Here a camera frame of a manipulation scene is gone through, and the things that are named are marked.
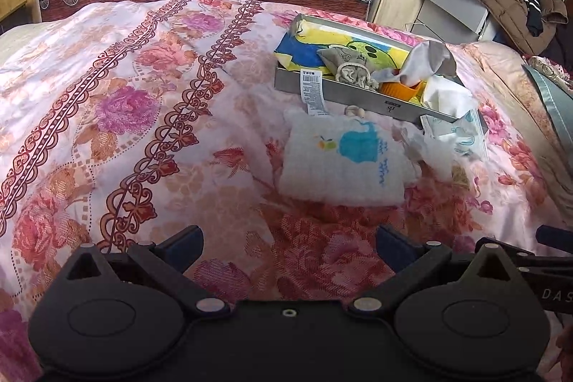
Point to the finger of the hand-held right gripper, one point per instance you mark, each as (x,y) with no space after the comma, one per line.
(546,262)
(557,239)

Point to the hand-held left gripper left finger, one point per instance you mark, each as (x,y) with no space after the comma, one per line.
(186,245)

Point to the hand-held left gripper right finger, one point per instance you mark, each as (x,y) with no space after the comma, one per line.
(394,245)

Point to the white cloth blue print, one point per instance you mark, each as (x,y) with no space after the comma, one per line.
(349,167)

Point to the white plastic packet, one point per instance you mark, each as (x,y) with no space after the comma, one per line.
(461,136)

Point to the orange tape roll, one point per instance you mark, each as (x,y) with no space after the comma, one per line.
(400,91)

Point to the grey box with painted lining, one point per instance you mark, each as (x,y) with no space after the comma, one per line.
(349,95)

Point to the grey cloth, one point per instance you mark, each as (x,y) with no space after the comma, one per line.
(425,60)

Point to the blue-grey pillow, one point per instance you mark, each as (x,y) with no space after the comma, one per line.
(555,100)

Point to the peach floral blanket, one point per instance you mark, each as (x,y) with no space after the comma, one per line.
(519,104)

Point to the pink floral quilt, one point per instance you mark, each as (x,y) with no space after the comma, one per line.
(112,118)

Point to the floral satin cloth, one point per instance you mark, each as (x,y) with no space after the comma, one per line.
(553,68)

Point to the white printed label tag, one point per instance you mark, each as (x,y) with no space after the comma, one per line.
(312,91)

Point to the dark clothing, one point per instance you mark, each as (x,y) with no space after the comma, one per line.
(562,37)

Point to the grey cabinet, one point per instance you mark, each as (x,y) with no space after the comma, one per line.
(452,6)

